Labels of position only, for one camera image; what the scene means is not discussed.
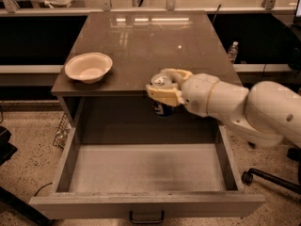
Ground open grey top drawer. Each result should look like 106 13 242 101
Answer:
30 125 265 219

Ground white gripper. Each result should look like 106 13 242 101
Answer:
146 69 220 117

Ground white paper bowl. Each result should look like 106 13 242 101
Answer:
65 53 113 84

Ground black floor cable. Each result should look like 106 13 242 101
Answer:
33 182 54 198

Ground black office chair base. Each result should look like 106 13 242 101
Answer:
241 141 301 196

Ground blue pepsi can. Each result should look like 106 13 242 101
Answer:
150 73 177 118

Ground grey cabinet with glossy top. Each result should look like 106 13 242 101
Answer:
52 11 242 133

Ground wire mesh basket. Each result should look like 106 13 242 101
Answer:
53 115 71 150

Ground clear plastic water bottle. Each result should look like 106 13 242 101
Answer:
228 41 238 63

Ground black metal drawer handle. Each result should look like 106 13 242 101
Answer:
129 211 165 225

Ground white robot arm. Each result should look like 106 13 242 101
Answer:
146 69 301 147

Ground black object at left edge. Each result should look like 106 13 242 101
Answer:
0 126 18 166

